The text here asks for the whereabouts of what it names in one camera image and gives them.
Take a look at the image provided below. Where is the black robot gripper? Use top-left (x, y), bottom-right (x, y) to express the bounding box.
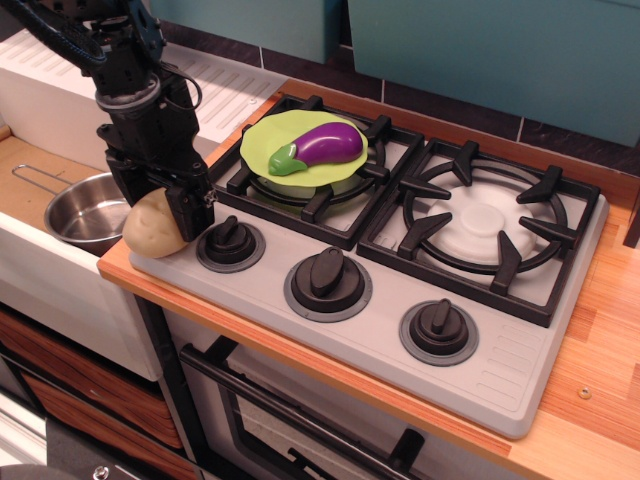
top-left (96, 74), bottom-right (216, 242)

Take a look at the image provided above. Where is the beige toy potato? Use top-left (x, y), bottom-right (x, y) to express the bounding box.
top-left (122, 188), bottom-right (188, 259)

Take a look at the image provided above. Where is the purple toy eggplant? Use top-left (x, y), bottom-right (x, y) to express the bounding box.
top-left (268, 122), bottom-right (364, 176)

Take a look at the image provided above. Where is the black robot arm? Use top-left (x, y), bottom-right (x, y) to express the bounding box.
top-left (1, 1), bottom-right (215, 242)

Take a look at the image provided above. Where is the small steel pot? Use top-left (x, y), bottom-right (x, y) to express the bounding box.
top-left (12, 164), bottom-right (130, 257)

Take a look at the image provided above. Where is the light green plastic plate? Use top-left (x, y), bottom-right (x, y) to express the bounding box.
top-left (240, 110), bottom-right (368, 187)

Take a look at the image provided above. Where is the white sink unit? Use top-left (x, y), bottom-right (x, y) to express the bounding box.
top-left (0, 10), bottom-right (290, 384)

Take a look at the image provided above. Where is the black left stove knob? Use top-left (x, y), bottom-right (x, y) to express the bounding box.
top-left (196, 215), bottom-right (266, 274)

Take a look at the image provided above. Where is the black stove knob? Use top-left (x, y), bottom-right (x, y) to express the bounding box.
top-left (283, 247), bottom-right (373, 323)
top-left (196, 215), bottom-right (266, 274)
top-left (399, 299), bottom-right (479, 367)

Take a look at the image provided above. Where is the black left burner grate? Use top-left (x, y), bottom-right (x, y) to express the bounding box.
top-left (210, 95), bottom-right (425, 250)

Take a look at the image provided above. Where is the black burner grate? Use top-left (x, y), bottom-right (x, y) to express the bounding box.
top-left (210, 95), bottom-right (425, 250)
top-left (357, 140), bottom-right (608, 327)

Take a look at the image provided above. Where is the black middle stove knob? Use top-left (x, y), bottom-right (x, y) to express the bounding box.
top-left (283, 247), bottom-right (373, 323)

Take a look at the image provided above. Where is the wooden drawer front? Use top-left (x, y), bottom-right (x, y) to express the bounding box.
top-left (1, 307), bottom-right (183, 449)

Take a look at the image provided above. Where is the toy oven door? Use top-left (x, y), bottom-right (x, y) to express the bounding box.
top-left (179, 337), bottom-right (508, 479)

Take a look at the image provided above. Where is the black right stove knob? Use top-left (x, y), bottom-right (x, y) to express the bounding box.
top-left (399, 299), bottom-right (479, 367)

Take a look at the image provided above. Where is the black right burner grate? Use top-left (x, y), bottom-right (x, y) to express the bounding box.
top-left (357, 140), bottom-right (608, 327)

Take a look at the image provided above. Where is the grey toy stove top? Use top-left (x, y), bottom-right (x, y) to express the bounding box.
top-left (128, 137), bottom-right (610, 441)

